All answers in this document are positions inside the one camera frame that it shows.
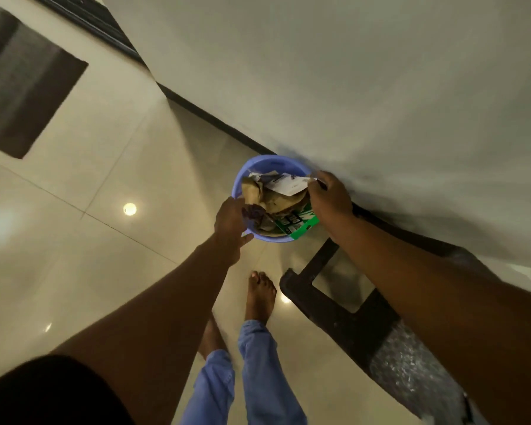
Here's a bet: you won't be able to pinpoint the person's left hand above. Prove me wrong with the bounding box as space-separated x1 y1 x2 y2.
214 197 254 266

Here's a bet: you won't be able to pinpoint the person's right hand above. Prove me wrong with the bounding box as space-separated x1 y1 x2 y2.
307 171 355 237

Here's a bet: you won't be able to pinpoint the purple printed paper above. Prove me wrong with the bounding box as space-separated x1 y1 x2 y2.
242 204 267 231

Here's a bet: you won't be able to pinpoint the green packet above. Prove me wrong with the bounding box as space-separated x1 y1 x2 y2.
274 203 320 240

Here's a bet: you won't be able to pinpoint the blue plastic bucket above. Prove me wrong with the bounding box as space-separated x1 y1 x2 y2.
231 154 322 243

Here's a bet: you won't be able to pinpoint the person's right forearm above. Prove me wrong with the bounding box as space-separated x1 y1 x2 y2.
336 216 531 425

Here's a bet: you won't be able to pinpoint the person's right foot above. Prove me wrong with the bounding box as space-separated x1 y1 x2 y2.
244 271 277 326

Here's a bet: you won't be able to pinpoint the person's foot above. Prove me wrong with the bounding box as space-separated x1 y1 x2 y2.
244 271 277 326
198 313 229 361

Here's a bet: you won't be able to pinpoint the person's left foot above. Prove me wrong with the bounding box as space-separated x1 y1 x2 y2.
198 313 229 361

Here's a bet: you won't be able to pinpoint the person's light blue trousers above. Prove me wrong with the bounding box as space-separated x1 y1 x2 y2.
179 319 309 425

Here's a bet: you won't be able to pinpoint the person's black shirt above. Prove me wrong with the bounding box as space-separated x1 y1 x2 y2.
0 354 136 425

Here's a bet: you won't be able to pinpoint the black plastic stool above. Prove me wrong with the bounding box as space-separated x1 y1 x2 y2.
279 203 492 425

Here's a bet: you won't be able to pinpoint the grey striped doormat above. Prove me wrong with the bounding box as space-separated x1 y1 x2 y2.
0 0 89 160

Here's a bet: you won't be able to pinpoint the black framed glass door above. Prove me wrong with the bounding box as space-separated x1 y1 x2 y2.
28 0 147 67

